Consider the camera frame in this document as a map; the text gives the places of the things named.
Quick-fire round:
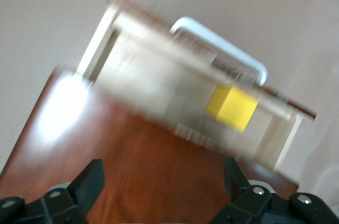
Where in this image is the paper table cover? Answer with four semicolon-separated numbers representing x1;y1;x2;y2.
0;0;339;209

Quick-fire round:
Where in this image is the yellow block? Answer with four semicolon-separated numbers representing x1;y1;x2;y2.
204;84;260;133

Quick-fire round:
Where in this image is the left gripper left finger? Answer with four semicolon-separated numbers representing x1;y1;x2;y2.
41;158;105;224

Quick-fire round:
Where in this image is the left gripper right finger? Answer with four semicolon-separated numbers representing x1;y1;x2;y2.
211;157;278;224

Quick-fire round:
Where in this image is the dark wooden cabinet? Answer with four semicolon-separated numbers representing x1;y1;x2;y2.
0;66;300;224

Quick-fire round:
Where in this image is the white drawer handle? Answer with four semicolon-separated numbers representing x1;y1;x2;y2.
168;16;269;88

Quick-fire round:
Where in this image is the wooden drawer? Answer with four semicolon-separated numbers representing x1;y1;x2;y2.
76;0;318;173

